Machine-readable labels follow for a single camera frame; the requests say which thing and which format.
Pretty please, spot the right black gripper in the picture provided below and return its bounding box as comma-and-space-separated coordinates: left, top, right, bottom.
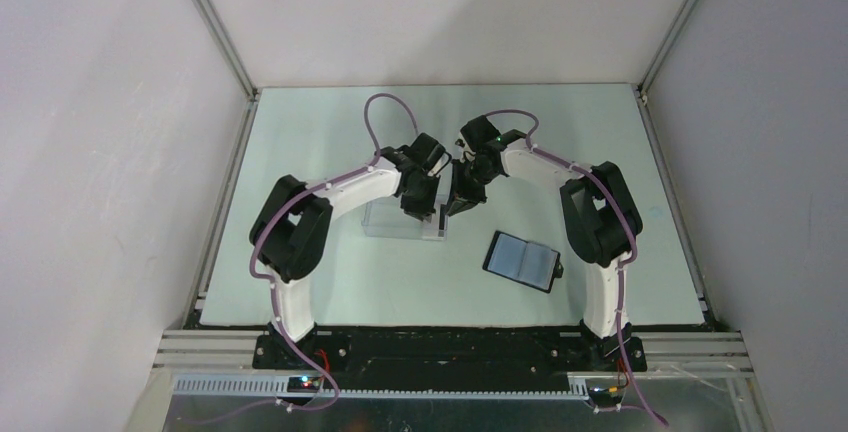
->
445, 159, 498, 217

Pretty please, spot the clear plastic card tray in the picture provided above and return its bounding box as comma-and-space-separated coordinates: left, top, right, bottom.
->
361, 196, 447, 241

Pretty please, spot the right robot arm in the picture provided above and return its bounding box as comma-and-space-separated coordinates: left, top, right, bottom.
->
446, 114, 643, 370

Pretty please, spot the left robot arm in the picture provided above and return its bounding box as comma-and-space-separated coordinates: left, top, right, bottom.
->
249, 133, 452, 369

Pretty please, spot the left controller board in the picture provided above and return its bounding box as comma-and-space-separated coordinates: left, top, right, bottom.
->
285, 375, 324, 397

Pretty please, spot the controller board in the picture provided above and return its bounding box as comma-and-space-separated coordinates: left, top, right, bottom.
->
587, 385, 629, 412
285, 375, 324, 397

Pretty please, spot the right controller board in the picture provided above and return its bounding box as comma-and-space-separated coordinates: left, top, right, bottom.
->
587, 385, 629, 412

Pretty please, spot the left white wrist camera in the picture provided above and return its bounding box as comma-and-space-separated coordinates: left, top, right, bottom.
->
427, 152, 452, 177

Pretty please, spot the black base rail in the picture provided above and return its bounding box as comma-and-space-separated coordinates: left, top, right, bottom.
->
252, 325, 647, 393

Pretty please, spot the left aluminium frame post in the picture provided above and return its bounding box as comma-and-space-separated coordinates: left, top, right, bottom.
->
165, 0, 260, 102

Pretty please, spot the aluminium frame post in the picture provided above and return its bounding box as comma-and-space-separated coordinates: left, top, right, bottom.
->
165, 0, 260, 102
637, 0, 701, 97

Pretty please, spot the right aluminium frame post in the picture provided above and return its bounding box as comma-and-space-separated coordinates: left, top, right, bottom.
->
637, 0, 701, 97

